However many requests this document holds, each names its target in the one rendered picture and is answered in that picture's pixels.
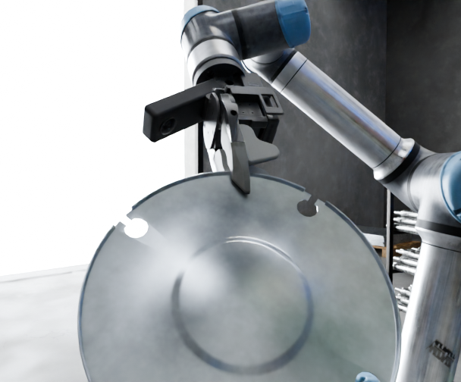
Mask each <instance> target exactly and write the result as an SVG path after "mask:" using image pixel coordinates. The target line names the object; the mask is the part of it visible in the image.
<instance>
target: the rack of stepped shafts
mask: <svg viewBox="0 0 461 382"><path fill-rule="evenodd" d="M394 214H400V216H401V217H397V218H394ZM417 216H418V214H417V213H416V212H414V211H413V210H410V211H408V210H402V211H395V212H394V194H393V193H392V192H391V191H390V190H387V262H386V271H387V273H388V275H389V278H390V281H391V283H392V285H393V274H395V273H403V272H405V273H407V274H412V275H415V273H416V267H417V263H418V260H419V253H420V249H421V247H419V248H414V247H412V248H411V249H400V250H399V249H397V250H396V252H397V253H400V254H402V255H403V256H401V257H400V258H399V257H396V256H394V260H397V261H399V262H400V263H399V262H394V263H393V244H394V234H403V233H414V234H418V232H417V231H416V229H415V226H416V219H417ZM394 221H398V224H396V223H394ZM393 267H394V269H393ZM395 290H396V291H398V292H401V294H399V295H398V296H397V295H396V298H397V303H398V307H399V311H402V312H405V313H406V312H407V308H408V304H409V298H410V294H411V291H412V284H411V285H410V287H409V289H408V288H405V287H403V288H402V289H400V288H398V287H396V288H395Z"/></svg>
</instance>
